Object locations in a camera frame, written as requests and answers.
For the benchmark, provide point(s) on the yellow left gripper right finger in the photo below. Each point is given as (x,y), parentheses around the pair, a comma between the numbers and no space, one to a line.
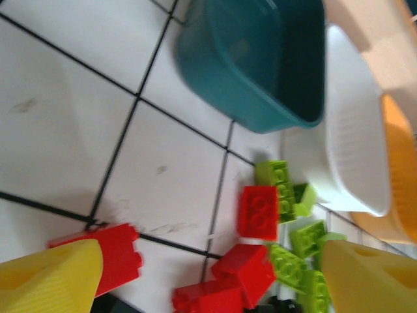
(368,287)

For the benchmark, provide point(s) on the black lego brick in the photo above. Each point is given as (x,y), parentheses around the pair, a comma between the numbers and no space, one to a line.
(114,304)
(280,304)

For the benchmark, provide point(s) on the white plastic bin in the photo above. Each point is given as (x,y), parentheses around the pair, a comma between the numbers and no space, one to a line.
(352,130)

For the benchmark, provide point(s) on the orange plastic bin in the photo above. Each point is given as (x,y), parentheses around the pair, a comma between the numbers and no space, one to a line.
(400,169)

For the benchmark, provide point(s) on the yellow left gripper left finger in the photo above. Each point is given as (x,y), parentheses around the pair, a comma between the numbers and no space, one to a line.
(49,280)

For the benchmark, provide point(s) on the teal plastic bin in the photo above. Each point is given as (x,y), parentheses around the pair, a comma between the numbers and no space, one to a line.
(228,84)

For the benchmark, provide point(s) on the long red lego brick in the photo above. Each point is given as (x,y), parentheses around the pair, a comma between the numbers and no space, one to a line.
(120,254)

